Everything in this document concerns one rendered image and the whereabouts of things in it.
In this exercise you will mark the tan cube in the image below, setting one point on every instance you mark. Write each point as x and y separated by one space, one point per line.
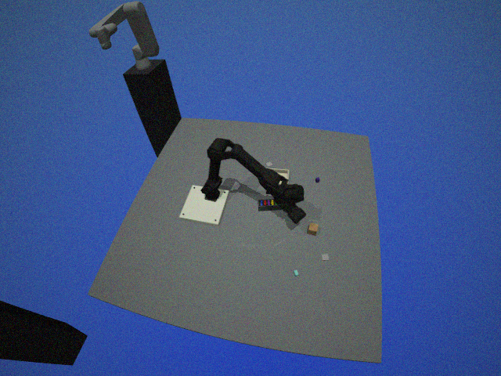
312 229

